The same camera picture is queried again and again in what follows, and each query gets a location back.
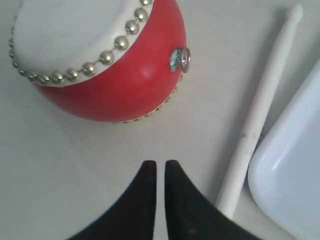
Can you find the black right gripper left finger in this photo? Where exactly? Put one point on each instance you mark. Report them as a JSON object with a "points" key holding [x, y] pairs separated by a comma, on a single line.
{"points": [[132, 216]]}

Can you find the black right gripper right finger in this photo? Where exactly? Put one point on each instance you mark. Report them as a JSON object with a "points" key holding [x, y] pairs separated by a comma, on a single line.
{"points": [[190, 216]]}

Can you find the white drumstick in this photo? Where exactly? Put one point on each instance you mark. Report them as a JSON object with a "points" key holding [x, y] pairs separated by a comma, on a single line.
{"points": [[235, 175]]}

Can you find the red small drum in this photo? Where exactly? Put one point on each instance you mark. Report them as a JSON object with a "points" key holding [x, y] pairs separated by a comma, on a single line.
{"points": [[102, 60]]}

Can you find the white rectangular plastic tray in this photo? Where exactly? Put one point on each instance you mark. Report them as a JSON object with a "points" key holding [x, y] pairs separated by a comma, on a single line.
{"points": [[284, 172]]}

